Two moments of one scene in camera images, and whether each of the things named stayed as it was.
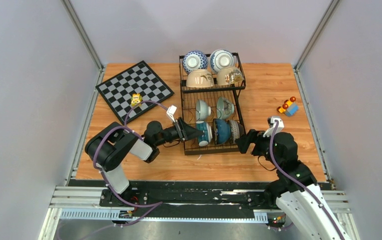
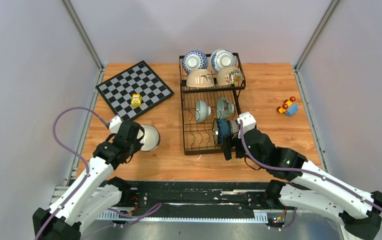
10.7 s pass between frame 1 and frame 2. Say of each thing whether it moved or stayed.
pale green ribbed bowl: stayed
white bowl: moved
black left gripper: moved
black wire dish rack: stayed
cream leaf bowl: stayed
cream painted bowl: stayed
